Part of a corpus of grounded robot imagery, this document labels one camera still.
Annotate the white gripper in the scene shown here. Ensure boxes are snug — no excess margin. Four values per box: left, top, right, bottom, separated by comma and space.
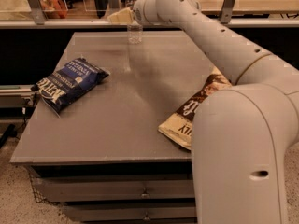
107, 0, 160, 25

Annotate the clear plastic water bottle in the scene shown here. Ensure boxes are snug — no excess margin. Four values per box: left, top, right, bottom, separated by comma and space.
125, 0, 143, 44

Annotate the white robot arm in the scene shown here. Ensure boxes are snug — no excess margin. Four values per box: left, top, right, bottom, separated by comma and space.
133, 0, 299, 224

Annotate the orange bag behind glass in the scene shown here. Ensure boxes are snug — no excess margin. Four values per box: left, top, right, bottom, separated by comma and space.
39, 0, 67, 19

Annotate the blue Kettle chip bag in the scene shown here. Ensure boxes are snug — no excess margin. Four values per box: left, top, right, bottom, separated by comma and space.
31, 58, 109, 115

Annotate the brown Sea Salt chip bag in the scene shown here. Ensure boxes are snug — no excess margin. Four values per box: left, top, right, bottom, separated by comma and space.
158, 67, 231, 150

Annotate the grey drawer cabinet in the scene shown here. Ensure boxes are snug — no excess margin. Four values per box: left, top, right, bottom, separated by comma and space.
11, 31, 213, 224

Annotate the upper grey drawer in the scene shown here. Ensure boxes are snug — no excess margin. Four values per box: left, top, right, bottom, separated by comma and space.
33, 175, 194, 202

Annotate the grey drawer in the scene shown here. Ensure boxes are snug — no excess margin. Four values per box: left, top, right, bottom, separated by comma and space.
62, 200, 196, 222
33, 175, 194, 202

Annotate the lower grey drawer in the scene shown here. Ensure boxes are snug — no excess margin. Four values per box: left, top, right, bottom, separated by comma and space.
62, 200, 196, 222

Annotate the metal shelf rail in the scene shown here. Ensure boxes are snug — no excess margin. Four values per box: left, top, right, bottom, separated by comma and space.
0, 18, 299, 29

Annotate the black cable on floor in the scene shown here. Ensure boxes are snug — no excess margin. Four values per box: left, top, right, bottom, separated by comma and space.
0, 107, 29, 149

